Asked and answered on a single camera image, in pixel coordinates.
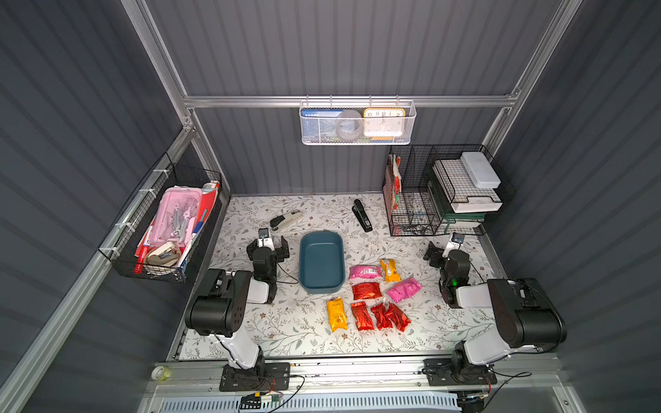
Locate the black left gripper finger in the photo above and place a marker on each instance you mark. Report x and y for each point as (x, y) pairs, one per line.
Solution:
(283, 250)
(251, 248)

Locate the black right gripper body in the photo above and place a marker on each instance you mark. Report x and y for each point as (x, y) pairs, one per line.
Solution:
(436, 254)

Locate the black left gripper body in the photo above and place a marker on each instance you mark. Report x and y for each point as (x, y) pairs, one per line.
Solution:
(268, 249)

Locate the teal plastic storage box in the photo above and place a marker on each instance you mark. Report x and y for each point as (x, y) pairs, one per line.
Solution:
(322, 267)

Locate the pink tea bag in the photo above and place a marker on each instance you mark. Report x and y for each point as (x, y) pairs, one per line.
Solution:
(406, 289)
(365, 272)

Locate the yellow tea bag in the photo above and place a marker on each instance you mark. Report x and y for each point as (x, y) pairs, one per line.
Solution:
(389, 271)
(336, 314)

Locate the red tea bag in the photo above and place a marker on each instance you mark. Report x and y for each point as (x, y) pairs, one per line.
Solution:
(361, 314)
(380, 313)
(397, 317)
(366, 291)

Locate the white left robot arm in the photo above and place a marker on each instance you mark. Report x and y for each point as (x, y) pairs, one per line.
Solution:
(219, 303)

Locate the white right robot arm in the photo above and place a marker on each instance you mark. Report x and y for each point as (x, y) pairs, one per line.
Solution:
(526, 320)

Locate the white flat box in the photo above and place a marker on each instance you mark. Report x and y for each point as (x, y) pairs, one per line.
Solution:
(480, 170)

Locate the blue box in basket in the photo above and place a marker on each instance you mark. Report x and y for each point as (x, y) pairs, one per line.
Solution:
(319, 125)

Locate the white and black stapler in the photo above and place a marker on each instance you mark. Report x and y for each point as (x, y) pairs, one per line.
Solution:
(282, 222)

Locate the pink pencil case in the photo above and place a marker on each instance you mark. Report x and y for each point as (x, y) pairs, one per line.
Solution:
(177, 214)

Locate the white paper tray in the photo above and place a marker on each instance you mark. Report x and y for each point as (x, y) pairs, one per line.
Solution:
(460, 191)

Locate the red marker pen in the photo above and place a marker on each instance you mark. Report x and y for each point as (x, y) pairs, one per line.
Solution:
(141, 258)

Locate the grey tape roll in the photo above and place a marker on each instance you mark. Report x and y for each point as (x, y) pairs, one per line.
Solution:
(349, 125)

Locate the yellow white alarm clock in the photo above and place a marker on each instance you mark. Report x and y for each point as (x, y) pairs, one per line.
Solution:
(384, 123)

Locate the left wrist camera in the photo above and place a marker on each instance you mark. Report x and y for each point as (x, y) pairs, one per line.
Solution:
(264, 239)

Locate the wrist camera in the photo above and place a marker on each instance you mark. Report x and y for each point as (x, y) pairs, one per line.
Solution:
(456, 240)
(264, 239)

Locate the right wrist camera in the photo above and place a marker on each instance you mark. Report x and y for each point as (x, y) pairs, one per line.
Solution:
(456, 240)

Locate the black wire desk organizer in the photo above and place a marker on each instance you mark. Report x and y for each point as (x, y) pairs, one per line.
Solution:
(415, 202)

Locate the black wire side basket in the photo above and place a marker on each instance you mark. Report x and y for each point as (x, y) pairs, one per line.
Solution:
(135, 228)

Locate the white wire wall basket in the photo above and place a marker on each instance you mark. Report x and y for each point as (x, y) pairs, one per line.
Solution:
(408, 106)

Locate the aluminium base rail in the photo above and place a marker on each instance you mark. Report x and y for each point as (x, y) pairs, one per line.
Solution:
(390, 383)

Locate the small tape roll on rail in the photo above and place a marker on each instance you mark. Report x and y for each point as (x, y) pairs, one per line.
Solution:
(160, 373)

